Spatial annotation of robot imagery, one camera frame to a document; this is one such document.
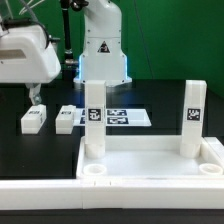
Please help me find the black hose cable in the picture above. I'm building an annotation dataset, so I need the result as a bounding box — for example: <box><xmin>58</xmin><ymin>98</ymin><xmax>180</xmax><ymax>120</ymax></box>
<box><xmin>59</xmin><ymin>0</ymin><xmax>90</xmax><ymax>67</ymax></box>

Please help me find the braided grey gripper cable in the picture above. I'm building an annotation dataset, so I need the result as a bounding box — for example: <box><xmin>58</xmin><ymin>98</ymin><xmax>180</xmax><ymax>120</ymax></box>
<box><xmin>3</xmin><ymin>0</ymin><xmax>61</xmax><ymax>49</ymax></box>

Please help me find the white front guide rail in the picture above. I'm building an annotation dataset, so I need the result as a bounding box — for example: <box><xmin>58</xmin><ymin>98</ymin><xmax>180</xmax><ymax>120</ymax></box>
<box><xmin>0</xmin><ymin>179</ymin><xmax>224</xmax><ymax>210</ymax></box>

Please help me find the white desk top tray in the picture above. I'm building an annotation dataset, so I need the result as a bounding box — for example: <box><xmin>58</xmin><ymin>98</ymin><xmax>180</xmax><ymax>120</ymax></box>
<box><xmin>76</xmin><ymin>135</ymin><xmax>224</xmax><ymax>179</ymax></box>

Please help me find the white right guide block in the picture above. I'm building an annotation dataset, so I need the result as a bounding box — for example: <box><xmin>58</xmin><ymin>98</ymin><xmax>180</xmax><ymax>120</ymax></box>
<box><xmin>205</xmin><ymin>137</ymin><xmax>224</xmax><ymax>167</ymax></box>

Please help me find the fiducial marker sheet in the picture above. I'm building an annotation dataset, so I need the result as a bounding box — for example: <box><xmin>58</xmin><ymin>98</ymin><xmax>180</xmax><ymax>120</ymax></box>
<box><xmin>73</xmin><ymin>108</ymin><xmax>153</xmax><ymax>128</ymax></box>

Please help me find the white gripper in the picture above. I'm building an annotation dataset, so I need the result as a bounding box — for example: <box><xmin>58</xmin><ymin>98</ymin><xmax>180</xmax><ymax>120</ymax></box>
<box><xmin>0</xmin><ymin>25</ymin><xmax>61</xmax><ymax>105</ymax></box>

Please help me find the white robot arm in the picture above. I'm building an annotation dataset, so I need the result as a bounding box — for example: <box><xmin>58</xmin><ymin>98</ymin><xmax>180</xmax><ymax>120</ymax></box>
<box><xmin>0</xmin><ymin>0</ymin><xmax>131</xmax><ymax>105</ymax></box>

